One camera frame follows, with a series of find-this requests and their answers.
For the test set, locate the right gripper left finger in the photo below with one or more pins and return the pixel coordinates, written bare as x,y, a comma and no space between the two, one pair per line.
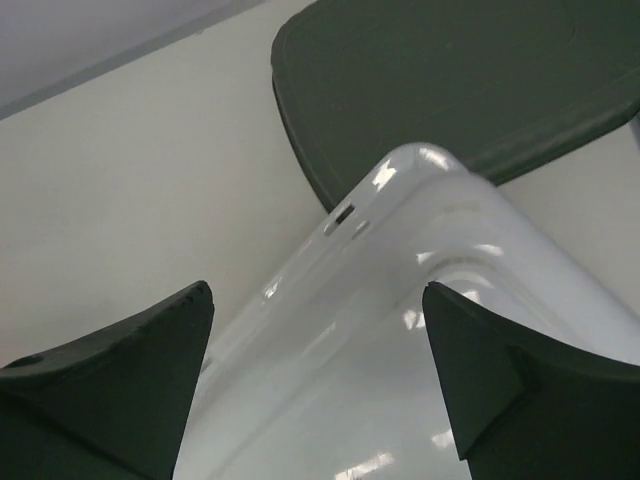
112,404

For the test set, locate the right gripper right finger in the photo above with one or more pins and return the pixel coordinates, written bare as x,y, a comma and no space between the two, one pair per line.
523,405

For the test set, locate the white plastic tub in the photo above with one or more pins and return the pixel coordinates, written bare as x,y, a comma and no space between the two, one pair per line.
328,372

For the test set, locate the grey-green plastic tray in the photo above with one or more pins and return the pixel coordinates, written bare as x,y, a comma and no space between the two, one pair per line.
505,86

